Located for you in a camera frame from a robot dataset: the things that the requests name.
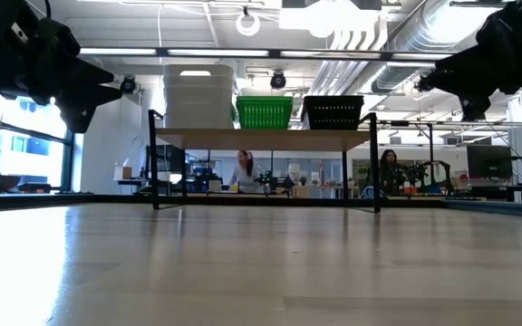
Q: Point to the black ceiling spotlight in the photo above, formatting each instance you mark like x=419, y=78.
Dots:
x=128, y=85
x=277, y=80

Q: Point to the wooden shelf with black legs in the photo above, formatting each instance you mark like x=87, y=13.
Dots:
x=265, y=140

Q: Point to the black ceiling rail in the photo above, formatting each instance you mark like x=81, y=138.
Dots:
x=474, y=3

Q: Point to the black aluminium crossbar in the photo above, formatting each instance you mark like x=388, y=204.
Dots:
x=107, y=201

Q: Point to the black aluminium side frame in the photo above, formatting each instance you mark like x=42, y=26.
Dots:
x=505, y=209

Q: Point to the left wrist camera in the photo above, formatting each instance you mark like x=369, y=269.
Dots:
x=16, y=32

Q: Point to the black background rig frame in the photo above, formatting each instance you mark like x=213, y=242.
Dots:
x=399, y=122

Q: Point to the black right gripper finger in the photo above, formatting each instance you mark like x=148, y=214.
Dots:
x=456, y=79
x=475, y=106

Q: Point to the long ceiling light bar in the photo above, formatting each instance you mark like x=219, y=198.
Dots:
x=215, y=52

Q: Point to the silver ventilation duct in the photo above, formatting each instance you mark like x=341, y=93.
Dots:
x=406, y=59

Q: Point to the cardboard box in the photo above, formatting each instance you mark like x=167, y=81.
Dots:
x=123, y=172

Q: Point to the person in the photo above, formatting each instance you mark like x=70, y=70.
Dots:
x=245, y=174
x=389, y=169

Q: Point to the black background robot arm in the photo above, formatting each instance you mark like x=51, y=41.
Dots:
x=417, y=174
x=274, y=181

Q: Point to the large window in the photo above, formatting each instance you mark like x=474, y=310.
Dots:
x=30, y=154

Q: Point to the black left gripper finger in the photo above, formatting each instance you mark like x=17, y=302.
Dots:
x=89, y=73
x=82, y=102

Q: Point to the black monitor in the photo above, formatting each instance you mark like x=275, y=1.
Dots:
x=490, y=160

